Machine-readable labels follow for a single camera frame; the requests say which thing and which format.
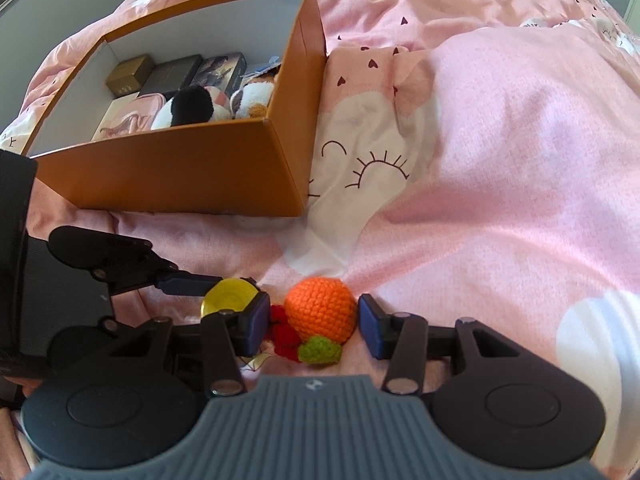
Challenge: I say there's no red crochet toy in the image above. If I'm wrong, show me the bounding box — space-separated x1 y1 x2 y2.
267 305 306 361

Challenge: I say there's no dark grey box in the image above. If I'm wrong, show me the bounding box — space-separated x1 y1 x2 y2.
139 55 203 96

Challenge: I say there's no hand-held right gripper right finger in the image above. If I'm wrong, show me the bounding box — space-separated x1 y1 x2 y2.
357 294 518 393

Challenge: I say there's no yellow round disc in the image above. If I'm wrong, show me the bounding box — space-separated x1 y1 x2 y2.
200 277 261 318

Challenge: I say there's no calico plush toy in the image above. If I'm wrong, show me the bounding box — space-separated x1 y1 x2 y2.
230 72 281 121

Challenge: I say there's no dark printed box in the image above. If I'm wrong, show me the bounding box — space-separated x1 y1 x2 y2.
192 52 248 98

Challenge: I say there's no orange crochet tangerine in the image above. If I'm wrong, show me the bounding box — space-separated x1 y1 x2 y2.
284 277 358 363

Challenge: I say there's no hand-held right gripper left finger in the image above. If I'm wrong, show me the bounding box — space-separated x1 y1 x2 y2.
117 292 272 398

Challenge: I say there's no small gold box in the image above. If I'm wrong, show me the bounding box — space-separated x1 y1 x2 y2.
105 54 156 98

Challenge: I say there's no orange cardboard box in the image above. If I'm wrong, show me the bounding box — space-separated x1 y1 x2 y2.
22 0 328 218

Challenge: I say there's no blue white packet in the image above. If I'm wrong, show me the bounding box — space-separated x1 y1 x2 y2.
247 55 283 78

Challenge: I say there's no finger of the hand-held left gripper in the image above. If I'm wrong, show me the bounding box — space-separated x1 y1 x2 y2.
92 252 224 297

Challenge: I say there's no pink printed blanket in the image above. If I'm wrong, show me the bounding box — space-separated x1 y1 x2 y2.
0 0 640 480

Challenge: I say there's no cream white box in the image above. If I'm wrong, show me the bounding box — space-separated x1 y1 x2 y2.
91 97 151 142

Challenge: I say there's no black and white plush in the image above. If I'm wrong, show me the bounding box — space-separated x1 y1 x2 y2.
150 85 221 131

